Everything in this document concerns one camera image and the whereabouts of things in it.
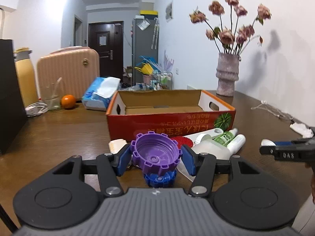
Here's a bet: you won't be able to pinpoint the small beige perfume bottle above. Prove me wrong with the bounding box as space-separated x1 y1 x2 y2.
108 139 127 154

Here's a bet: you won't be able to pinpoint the translucent plastic container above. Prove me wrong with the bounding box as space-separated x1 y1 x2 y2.
177 139 235 182

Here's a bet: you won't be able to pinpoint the red lint brush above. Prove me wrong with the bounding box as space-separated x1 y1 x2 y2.
172 128 224 149

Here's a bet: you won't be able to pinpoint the blue gear-shaped lid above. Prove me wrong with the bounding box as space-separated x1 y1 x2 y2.
144 170 177 188

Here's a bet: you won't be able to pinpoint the purple gear-shaped lid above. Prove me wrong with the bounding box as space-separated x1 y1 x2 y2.
130 131 182 176

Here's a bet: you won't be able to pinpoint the crumpled white tissue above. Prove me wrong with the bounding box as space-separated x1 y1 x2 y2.
290 123 314 138

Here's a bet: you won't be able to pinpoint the green labelled tube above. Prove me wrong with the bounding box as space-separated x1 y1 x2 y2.
214 128 238 147

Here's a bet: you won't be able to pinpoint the red cardboard box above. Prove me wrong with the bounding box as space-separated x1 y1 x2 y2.
106 89 236 142

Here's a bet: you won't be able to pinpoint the blue tissue pack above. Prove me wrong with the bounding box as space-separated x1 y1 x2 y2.
81 77 120 111

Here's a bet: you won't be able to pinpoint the orange fruit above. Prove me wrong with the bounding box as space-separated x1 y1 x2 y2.
60 94 76 109

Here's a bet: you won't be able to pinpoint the clear glass cup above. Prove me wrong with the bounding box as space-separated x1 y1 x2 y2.
41 77 62 111

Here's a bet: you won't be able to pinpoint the pink textured vase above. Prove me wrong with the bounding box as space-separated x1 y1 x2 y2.
216 53 239 97

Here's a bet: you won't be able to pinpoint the cluttered storage rack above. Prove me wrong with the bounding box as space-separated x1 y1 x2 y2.
123 52 175 90

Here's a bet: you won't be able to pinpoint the pink ribbed suitcase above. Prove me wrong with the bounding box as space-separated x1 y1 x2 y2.
37 46 100 100

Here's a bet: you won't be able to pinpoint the black paper bag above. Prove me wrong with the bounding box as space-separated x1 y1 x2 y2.
0 39 27 155

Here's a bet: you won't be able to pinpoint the dried pink flowers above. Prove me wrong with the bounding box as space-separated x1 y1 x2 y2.
189 0 272 58

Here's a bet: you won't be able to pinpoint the dark brown door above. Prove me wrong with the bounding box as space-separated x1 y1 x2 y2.
88 21 123 79

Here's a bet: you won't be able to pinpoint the grey refrigerator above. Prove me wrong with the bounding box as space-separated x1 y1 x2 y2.
132 15 158 85

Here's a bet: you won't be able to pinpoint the yellow thermos jug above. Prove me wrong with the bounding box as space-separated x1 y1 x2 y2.
14 47 38 107

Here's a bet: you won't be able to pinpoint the yellow box on refrigerator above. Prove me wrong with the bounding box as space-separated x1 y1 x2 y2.
139 10 158 16

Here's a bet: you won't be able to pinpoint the white earphones cable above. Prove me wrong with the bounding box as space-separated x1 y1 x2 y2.
250 100 295 122

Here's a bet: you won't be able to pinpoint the white charger cable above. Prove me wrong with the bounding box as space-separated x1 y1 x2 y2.
24 102 49 117

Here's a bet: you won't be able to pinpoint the wall picture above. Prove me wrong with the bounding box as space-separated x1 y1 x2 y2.
165 1 173 22

